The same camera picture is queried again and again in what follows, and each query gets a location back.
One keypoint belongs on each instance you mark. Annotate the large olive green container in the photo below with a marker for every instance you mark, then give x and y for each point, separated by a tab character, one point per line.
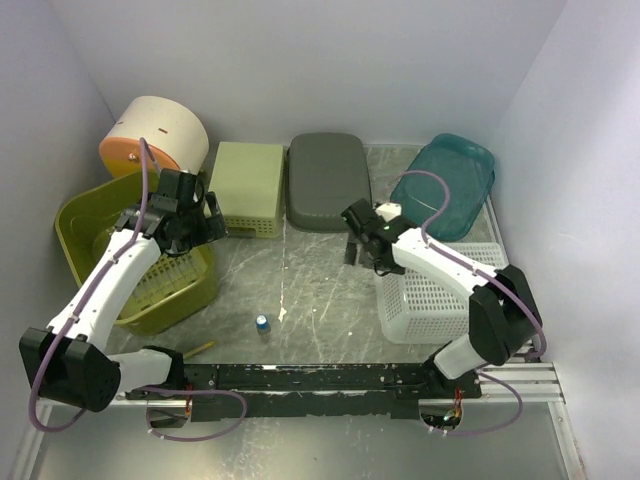
173	289

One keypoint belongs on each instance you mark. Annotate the small blue capped bottle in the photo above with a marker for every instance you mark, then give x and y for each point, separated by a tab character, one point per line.
262	324

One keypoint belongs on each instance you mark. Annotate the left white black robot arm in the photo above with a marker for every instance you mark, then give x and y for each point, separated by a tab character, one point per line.
65	361

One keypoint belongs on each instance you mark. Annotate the teal transparent basin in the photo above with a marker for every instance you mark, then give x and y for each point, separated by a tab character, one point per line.
446	185

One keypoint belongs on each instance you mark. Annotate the pale green perforated basket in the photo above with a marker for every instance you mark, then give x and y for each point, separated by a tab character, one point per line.
248	179

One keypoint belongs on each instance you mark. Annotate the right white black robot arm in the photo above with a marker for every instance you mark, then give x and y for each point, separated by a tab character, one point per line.
502	315

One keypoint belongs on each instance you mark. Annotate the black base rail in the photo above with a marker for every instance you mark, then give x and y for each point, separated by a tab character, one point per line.
295	391

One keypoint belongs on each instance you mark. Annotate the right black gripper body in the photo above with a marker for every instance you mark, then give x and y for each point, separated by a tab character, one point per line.
382	265

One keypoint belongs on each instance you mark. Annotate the white perforated basket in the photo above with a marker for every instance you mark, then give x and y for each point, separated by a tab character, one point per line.
429	303

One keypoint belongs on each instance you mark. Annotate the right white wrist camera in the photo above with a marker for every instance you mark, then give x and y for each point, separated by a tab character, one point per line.
388	210

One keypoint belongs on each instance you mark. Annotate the aluminium frame rail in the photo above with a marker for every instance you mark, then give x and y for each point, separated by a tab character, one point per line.
524	380

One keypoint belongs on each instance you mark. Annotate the cream cylinder with orange face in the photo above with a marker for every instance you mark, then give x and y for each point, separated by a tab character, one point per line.
176	136

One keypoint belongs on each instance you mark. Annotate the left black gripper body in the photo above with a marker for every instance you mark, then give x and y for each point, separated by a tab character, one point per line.
194	228

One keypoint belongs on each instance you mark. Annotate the dark grey basin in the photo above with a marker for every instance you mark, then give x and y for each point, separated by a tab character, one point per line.
326	173

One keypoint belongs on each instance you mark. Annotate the yellow wooden stick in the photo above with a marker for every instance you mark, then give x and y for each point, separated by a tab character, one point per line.
198	350

